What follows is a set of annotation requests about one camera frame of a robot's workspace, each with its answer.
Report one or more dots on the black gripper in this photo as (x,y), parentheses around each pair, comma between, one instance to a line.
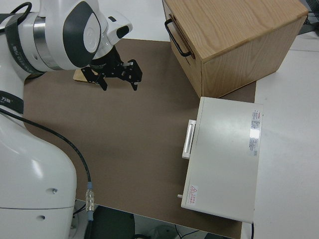
(112,68)

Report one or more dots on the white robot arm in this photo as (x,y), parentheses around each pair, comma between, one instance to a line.
(27,174)

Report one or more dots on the wooden mug rack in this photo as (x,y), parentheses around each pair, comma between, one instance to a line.
(79,76)

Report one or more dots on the brown table mat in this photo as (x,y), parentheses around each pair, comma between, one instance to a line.
(124,137)

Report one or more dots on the white toaster oven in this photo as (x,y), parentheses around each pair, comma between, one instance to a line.
(224,154)

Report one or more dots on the light wooden box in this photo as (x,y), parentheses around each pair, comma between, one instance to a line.
(236,37)

